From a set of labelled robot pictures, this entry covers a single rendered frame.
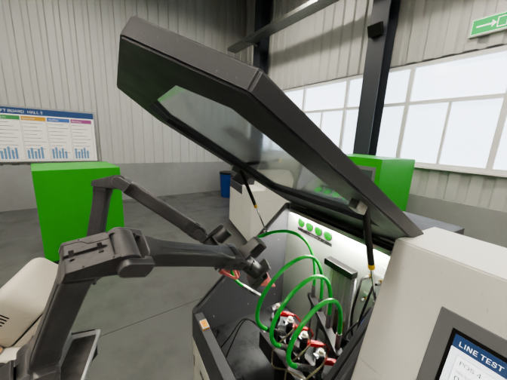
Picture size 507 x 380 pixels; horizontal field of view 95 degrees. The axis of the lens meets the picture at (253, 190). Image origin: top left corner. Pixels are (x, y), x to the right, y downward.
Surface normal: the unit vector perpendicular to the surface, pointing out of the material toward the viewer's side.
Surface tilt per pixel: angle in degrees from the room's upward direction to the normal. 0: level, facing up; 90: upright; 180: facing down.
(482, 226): 90
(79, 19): 90
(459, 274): 76
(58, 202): 90
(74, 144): 90
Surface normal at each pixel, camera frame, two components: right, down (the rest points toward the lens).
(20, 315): 0.35, 0.22
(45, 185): 0.69, 0.18
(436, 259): -0.83, -0.17
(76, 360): 0.04, -0.98
